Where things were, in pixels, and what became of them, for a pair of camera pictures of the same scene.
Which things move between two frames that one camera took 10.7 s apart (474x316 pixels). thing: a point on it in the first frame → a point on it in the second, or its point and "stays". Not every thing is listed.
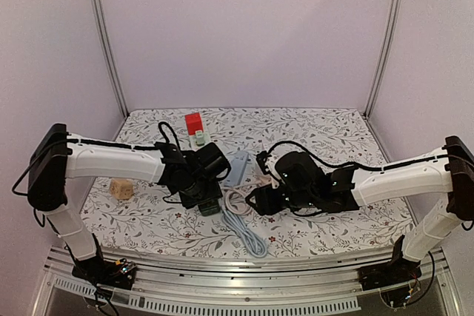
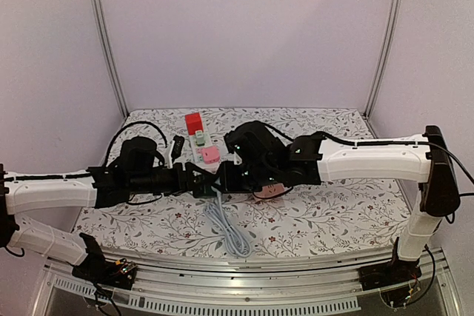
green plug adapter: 199,138 stays
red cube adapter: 194,123 stays
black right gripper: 269,201 → 221,181
